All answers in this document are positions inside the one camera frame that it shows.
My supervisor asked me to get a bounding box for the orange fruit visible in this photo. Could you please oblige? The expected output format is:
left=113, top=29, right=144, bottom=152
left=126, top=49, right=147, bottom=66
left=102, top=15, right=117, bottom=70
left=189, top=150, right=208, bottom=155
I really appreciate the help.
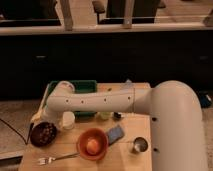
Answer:
left=86, top=139, right=100, bottom=155

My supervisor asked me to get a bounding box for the white cup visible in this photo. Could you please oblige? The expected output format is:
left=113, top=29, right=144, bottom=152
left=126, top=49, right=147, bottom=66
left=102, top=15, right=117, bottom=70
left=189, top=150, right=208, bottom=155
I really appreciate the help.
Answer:
left=62, top=111, right=75, bottom=129

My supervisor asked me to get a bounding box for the small metal cup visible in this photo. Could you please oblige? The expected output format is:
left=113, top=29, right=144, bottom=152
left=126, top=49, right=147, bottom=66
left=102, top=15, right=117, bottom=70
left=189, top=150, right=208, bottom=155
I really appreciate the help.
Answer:
left=132, top=137, right=148, bottom=154

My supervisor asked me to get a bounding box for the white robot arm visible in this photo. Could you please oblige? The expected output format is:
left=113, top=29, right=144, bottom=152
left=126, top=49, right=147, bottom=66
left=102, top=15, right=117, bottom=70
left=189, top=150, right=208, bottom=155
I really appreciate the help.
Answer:
left=41, top=81, right=208, bottom=171

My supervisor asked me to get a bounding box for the black cable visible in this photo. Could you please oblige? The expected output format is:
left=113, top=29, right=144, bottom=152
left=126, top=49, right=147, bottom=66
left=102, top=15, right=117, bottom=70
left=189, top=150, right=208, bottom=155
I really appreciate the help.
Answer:
left=0, top=118, right=35, bottom=146

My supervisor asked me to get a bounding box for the green tray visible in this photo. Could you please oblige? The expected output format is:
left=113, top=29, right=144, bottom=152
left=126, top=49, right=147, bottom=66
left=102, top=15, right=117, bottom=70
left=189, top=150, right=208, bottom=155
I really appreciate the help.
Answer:
left=45, top=80, right=97, bottom=118

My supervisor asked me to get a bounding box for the orange bowl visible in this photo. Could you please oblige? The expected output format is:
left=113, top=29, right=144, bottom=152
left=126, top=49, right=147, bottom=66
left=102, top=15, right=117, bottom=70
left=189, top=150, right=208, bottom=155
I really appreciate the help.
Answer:
left=76, top=128, right=108, bottom=161

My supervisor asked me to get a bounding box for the dark purple bowl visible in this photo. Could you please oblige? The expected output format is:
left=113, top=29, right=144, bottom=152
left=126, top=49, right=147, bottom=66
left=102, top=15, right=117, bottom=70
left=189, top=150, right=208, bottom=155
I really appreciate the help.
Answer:
left=30, top=122, right=57, bottom=147

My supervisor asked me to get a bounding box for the silver fork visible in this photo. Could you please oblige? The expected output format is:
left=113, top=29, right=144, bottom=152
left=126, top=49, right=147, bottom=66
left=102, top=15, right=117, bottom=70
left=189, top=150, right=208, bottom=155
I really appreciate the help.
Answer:
left=37, top=153, right=79, bottom=165

